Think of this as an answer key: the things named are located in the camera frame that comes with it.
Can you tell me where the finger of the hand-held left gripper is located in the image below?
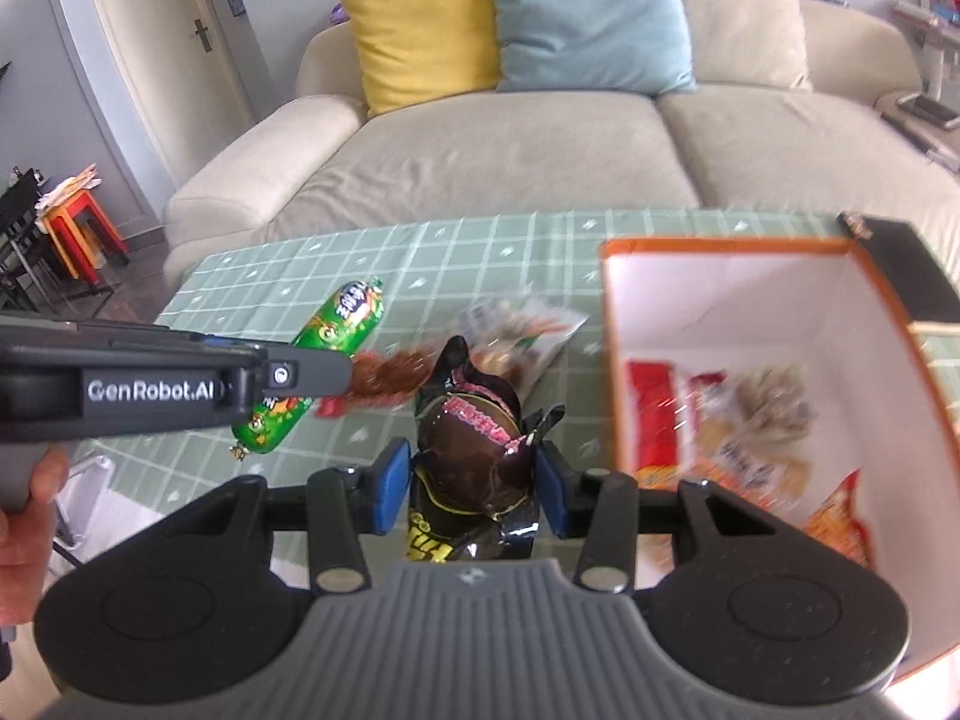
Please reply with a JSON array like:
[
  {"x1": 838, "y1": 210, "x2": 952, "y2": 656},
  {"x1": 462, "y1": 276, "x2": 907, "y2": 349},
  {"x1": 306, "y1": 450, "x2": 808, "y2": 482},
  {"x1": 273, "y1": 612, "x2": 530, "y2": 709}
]
[{"x1": 247, "y1": 345, "x2": 353, "y2": 410}]

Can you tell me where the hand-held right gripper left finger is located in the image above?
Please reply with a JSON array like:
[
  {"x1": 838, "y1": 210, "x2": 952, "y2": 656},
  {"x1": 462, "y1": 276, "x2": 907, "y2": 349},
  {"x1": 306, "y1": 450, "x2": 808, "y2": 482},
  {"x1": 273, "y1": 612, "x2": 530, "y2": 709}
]
[{"x1": 199, "y1": 441, "x2": 412, "y2": 595}]

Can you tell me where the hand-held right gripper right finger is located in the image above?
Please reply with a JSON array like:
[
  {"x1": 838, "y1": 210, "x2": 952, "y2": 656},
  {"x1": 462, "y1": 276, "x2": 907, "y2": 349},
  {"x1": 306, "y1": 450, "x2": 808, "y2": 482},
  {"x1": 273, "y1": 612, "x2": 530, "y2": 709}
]
[{"x1": 534, "y1": 441, "x2": 760, "y2": 595}]

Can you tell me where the green sausage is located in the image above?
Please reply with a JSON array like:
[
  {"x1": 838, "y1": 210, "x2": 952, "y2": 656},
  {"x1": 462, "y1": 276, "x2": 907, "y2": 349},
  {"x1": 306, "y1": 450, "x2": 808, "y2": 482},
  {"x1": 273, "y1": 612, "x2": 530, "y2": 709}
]
[{"x1": 230, "y1": 279, "x2": 388, "y2": 460}]

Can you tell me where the red packet of brown meat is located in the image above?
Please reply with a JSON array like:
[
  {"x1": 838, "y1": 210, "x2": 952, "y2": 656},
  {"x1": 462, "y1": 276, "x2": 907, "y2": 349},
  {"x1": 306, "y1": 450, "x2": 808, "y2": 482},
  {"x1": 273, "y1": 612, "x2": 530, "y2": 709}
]
[{"x1": 315, "y1": 343, "x2": 445, "y2": 421}]

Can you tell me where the dark foil snack packet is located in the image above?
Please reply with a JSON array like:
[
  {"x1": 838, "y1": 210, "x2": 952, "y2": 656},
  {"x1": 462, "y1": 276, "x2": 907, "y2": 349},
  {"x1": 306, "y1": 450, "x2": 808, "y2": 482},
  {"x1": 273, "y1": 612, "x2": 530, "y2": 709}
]
[{"x1": 407, "y1": 335, "x2": 568, "y2": 565}]

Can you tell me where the red and white snack packet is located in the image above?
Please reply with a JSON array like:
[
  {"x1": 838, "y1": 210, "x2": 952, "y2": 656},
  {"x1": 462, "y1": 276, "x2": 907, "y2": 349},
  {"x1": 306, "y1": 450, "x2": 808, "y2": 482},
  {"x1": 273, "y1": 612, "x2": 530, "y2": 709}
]
[{"x1": 626, "y1": 360, "x2": 722, "y2": 493}]

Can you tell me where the clear packet with green label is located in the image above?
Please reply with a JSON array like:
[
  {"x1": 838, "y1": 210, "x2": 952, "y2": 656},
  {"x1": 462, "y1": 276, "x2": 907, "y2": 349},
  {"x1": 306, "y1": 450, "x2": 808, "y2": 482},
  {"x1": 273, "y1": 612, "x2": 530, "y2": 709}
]
[{"x1": 480, "y1": 298, "x2": 590, "y2": 392}]

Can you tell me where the clear packet of orange peanuts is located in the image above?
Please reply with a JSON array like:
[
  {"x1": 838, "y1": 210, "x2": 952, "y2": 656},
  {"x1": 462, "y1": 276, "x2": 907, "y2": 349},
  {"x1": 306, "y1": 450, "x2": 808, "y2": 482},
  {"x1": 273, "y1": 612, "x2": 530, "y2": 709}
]
[{"x1": 694, "y1": 412, "x2": 815, "y2": 512}]

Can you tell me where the orange cardboard box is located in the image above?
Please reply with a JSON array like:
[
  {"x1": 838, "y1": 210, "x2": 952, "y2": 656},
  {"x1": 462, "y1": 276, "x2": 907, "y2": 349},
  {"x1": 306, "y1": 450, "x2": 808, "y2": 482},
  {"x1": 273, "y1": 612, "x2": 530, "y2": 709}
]
[{"x1": 598, "y1": 235, "x2": 960, "y2": 695}]

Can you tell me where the red packet of orange sticks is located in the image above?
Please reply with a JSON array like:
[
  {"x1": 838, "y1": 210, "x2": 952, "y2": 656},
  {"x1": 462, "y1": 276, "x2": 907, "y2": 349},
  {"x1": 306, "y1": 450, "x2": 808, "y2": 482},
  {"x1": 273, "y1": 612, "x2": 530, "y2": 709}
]
[{"x1": 806, "y1": 469, "x2": 875, "y2": 572}]

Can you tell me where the person's left hand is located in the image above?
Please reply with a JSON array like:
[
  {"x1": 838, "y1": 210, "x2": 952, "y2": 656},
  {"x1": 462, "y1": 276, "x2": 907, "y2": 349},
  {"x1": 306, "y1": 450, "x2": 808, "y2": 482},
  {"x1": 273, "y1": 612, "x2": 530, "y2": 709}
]
[{"x1": 0, "y1": 446, "x2": 73, "y2": 628}]

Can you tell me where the orange plastic stool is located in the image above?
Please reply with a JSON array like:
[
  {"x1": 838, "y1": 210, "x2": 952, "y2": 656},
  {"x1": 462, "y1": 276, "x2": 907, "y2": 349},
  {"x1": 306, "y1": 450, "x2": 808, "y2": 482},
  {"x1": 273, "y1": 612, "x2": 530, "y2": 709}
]
[{"x1": 41, "y1": 206, "x2": 103, "y2": 288}]

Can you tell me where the red plastic stool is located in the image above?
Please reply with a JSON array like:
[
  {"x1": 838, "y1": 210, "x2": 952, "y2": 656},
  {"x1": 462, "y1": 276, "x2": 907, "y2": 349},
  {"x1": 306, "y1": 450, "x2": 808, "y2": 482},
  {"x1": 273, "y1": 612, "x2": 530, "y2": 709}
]
[{"x1": 64, "y1": 190, "x2": 131, "y2": 272}]

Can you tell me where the black chair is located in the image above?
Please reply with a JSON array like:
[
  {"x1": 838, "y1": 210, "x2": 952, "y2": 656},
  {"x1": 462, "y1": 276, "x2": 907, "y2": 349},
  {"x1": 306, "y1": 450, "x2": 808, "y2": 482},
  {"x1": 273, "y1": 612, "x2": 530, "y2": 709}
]
[{"x1": 0, "y1": 165, "x2": 77, "y2": 313}]

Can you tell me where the pile of papers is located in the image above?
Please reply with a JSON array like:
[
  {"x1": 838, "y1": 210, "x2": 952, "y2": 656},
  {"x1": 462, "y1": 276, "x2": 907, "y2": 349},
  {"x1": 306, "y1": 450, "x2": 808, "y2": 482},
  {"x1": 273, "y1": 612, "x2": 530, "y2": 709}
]
[{"x1": 36, "y1": 172, "x2": 103, "y2": 215}]

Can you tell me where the beige sofa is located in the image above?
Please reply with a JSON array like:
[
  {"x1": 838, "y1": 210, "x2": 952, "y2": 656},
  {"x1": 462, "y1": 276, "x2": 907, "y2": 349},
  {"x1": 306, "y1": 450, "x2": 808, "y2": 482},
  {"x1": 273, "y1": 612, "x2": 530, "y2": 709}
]
[{"x1": 161, "y1": 0, "x2": 960, "y2": 292}]

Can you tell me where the white door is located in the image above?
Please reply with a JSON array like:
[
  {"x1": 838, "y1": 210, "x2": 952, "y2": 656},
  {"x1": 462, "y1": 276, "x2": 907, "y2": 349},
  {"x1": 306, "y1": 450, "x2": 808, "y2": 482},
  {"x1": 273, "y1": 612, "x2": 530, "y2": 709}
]
[{"x1": 75, "y1": 0, "x2": 257, "y2": 227}]

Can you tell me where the yellow pillow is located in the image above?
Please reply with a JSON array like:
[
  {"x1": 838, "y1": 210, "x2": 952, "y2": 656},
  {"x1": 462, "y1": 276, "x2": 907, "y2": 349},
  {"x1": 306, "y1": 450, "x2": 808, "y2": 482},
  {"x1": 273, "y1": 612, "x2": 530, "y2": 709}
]
[{"x1": 335, "y1": 0, "x2": 502, "y2": 119}]

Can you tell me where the black notebook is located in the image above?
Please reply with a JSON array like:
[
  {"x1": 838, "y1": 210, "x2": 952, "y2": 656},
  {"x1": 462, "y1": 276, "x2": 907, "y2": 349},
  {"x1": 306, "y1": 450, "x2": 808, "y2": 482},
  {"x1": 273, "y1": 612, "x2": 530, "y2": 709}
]
[{"x1": 836, "y1": 214, "x2": 960, "y2": 332}]

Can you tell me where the light blue pillow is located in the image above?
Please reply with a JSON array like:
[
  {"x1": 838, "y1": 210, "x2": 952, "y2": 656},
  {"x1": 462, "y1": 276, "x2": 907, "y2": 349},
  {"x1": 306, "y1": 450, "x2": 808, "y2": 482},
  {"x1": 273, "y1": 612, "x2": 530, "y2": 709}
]
[{"x1": 484, "y1": 0, "x2": 698, "y2": 96}]

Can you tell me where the beige pillow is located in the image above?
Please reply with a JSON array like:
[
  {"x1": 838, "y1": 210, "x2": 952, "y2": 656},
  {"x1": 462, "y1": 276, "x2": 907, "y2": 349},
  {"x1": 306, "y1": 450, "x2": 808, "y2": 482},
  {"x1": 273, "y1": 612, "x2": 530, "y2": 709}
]
[{"x1": 664, "y1": 0, "x2": 813, "y2": 91}]

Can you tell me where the smartphone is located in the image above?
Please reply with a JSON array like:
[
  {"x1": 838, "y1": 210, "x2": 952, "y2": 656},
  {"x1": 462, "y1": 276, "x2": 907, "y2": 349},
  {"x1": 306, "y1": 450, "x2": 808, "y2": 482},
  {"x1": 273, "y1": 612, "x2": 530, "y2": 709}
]
[{"x1": 896, "y1": 92, "x2": 960, "y2": 129}]

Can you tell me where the white desk with shelf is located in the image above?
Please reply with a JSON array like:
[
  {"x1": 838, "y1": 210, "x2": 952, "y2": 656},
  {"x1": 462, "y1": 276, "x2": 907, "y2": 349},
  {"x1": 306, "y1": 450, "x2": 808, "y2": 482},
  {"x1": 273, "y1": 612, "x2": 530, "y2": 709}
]
[{"x1": 892, "y1": 0, "x2": 960, "y2": 91}]

